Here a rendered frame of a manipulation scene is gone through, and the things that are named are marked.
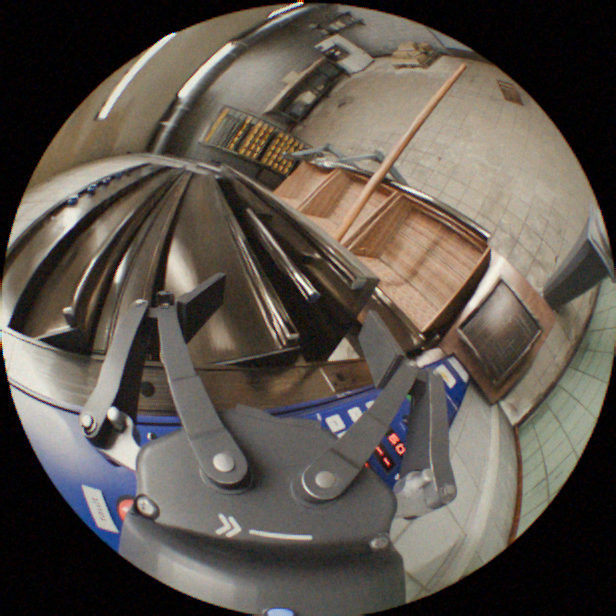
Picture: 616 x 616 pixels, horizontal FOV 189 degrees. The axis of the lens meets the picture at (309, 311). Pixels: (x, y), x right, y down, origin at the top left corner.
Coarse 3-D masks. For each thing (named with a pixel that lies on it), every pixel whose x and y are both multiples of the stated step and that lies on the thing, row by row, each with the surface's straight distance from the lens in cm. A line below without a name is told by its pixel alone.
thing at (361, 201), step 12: (456, 72) 115; (444, 84) 99; (432, 108) 83; (420, 120) 76; (408, 132) 72; (396, 144) 69; (396, 156) 67; (384, 168) 65; (372, 180) 63; (372, 192) 63; (360, 204) 62; (348, 216) 62; (348, 228) 62
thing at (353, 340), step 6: (360, 318) 56; (354, 324) 55; (360, 324) 53; (354, 330) 54; (360, 330) 53; (348, 336) 56; (354, 336) 54; (354, 342) 54; (354, 348) 54; (360, 348) 53; (360, 354) 53
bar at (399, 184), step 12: (288, 156) 130; (300, 156) 115; (336, 156) 159; (360, 156) 106; (372, 156) 111; (384, 156) 115; (324, 168) 96; (336, 168) 86; (348, 168) 79; (360, 168) 76; (384, 180) 66; (396, 180) 129; (408, 192) 60; (420, 192) 58; (432, 204) 55; (444, 204) 54; (456, 216) 52; (468, 228) 51; (480, 228) 50
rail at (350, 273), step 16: (240, 176) 91; (256, 192) 60; (272, 208) 46; (288, 224) 38; (304, 224) 35; (304, 240) 33; (320, 240) 30; (320, 256) 29; (336, 256) 26; (336, 272) 26; (352, 272) 24; (352, 288) 24
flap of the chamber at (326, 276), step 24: (240, 192) 88; (240, 216) 78; (264, 240) 52; (288, 240) 41; (336, 240) 33; (264, 264) 50; (312, 264) 34; (360, 264) 28; (288, 288) 39; (336, 288) 29; (288, 312) 39; (312, 312) 33; (336, 312) 29; (312, 336) 33; (336, 336) 30; (312, 360) 34
